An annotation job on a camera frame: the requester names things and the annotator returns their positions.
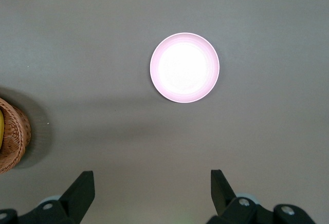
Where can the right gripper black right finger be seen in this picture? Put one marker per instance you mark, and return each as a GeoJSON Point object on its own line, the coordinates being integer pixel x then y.
{"type": "Point", "coordinates": [223, 198]}

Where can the pink plate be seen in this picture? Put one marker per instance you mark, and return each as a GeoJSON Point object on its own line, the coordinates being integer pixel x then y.
{"type": "Point", "coordinates": [184, 67]}

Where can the yellow banana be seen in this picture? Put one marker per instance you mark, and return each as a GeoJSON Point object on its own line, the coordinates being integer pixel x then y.
{"type": "Point", "coordinates": [1, 129]}

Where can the woven wicker basket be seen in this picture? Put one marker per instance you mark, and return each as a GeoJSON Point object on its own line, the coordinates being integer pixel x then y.
{"type": "Point", "coordinates": [13, 136]}

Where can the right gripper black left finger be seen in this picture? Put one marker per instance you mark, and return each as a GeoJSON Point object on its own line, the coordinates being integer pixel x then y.
{"type": "Point", "coordinates": [74, 198]}

